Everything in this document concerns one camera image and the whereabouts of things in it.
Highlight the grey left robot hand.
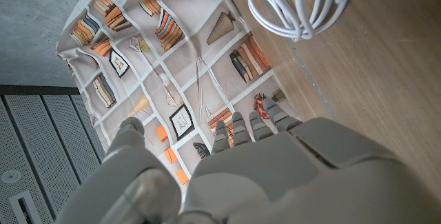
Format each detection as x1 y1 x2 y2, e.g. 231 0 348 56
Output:
54 98 441 224

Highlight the printed bookshelf backdrop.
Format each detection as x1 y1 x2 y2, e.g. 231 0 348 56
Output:
55 0 297 190

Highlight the ceiling slot vent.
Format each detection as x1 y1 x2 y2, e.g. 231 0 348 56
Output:
8 190 45 224

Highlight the round ceiling sensor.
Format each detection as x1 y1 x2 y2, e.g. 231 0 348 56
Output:
1 170 21 184

